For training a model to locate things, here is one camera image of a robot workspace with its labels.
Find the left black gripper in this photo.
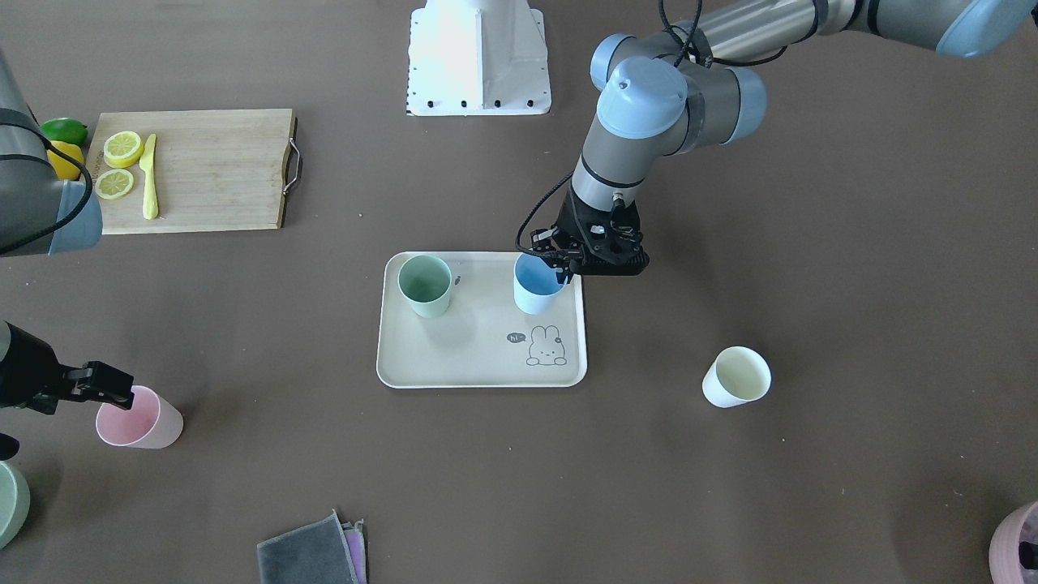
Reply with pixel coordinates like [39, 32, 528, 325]
[530, 186, 651, 287]

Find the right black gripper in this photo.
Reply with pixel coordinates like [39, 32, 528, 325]
[0, 322, 134, 462]

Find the blue cup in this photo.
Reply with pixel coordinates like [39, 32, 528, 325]
[514, 254, 566, 316]

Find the pink cup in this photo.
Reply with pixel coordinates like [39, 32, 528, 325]
[94, 384, 184, 449]

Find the green cup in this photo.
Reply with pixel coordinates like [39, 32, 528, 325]
[397, 255, 453, 319]

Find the cream white cup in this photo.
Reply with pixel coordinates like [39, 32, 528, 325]
[701, 346, 774, 408]

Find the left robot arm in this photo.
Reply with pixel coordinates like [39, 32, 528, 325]
[517, 1, 1036, 287]

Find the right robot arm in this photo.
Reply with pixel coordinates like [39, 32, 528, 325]
[1, 59, 135, 415]

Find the cream rabbit tray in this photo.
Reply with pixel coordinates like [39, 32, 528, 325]
[375, 251, 588, 389]

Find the green bowl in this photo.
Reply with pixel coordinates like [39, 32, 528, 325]
[0, 462, 31, 548]

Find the yellow plastic knife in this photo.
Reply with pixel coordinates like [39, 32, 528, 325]
[138, 134, 160, 221]

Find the lemon slice lower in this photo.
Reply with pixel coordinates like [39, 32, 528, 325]
[93, 169, 135, 200]

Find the lemon slice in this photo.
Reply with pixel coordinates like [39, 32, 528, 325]
[101, 131, 145, 170]
[93, 169, 135, 200]

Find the whole lemon near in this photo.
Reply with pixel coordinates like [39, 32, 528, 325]
[47, 140, 83, 180]

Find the lemon slice upper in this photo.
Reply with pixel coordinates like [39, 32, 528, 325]
[101, 131, 145, 170]

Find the bamboo cutting board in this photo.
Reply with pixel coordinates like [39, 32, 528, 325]
[85, 109, 297, 235]

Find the green lime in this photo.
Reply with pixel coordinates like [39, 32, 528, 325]
[40, 118, 89, 147]

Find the grey folded cloth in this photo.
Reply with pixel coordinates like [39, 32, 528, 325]
[256, 513, 356, 583]

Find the purple folded cloth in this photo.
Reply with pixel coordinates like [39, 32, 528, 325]
[342, 520, 368, 584]

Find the pink bowl with ice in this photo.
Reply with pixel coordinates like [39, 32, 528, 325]
[989, 501, 1037, 583]

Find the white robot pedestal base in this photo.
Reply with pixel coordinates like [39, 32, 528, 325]
[405, 1, 552, 116]

